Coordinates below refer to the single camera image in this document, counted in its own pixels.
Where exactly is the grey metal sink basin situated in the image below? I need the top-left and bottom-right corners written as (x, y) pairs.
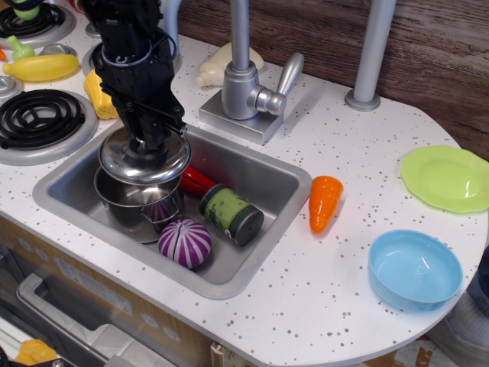
top-left (33, 122), bottom-right (312, 298)

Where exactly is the yellow toy squash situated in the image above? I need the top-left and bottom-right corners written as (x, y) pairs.
top-left (3, 54), bottom-right (79, 83)

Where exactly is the grey stove knob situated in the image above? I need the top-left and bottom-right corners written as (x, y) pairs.
top-left (85, 23), bottom-right (100, 39)
top-left (38, 43), bottom-right (77, 57)
top-left (0, 76), bottom-right (24, 104)

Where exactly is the yellow toy bell pepper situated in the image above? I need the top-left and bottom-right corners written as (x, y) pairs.
top-left (83, 70), bottom-right (118, 120)

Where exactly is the small green toy vegetable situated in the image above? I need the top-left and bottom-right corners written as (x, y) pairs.
top-left (7, 35), bottom-right (36, 62)

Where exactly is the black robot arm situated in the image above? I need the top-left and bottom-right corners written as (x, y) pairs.
top-left (81, 1), bottom-right (185, 151)

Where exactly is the purple striped toy onion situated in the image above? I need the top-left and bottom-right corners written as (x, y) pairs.
top-left (158, 217), bottom-right (212, 268)

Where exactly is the red toy pepper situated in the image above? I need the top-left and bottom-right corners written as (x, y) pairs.
top-left (180, 166), bottom-right (216, 197)

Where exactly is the light blue plastic bowl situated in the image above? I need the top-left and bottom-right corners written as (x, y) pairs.
top-left (368, 229), bottom-right (463, 312)

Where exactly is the silver toy faucet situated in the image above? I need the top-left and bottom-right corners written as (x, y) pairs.
top-left (199, 1), bottom-right (304, 145)

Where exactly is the light green plastic plate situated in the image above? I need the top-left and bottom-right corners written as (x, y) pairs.
top-left (400, 145), bottom-right (488, 213)

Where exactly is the grey oven door handle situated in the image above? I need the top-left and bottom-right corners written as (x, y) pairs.
top-left (16, 274), bottom-right (132, 366)

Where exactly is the grey vertical post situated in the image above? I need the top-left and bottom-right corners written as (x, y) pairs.
top-left (345, 0), bottom-right (397, 112)

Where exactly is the cream toy bottle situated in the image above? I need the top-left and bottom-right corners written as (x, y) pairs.
top-left (196, 41), bottom-right (265, 89)

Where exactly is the orange toy carrot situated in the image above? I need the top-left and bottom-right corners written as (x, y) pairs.
top-left (309, 176), bottom-right (344, 234)

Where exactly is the green toy apple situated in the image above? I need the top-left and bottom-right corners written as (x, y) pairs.
top-left (14, 5), bottom-right (40, 21)

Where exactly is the rear right stove burner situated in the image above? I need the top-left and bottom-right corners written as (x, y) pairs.
top-left (81, 43), bottom-right (102, 76)

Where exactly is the round steel pot lid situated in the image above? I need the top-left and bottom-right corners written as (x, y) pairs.
top-left (99, 127), bottom-right (191, 185)

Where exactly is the yellow toy on floor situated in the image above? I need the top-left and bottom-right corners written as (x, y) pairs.
top-left (15, 339), bottom-right (57, 366)

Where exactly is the front black stove burner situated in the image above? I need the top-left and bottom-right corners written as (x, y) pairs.
top-left (1, 89), bottom-right (99, 166)

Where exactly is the green toy food can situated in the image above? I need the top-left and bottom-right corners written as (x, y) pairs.
top-left (199, 183), bottom-right (264, 246)

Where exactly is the stainless steel pot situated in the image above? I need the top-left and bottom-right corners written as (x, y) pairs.
top-left (93, 168), bottom-right (184, 243)

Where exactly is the rear left stove burner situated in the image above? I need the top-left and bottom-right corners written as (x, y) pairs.
top-left (1, 3), bottom-right (76, 50)

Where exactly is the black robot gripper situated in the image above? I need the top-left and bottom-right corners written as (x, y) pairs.
top-left (95, 37), bottom-right (186, 151)

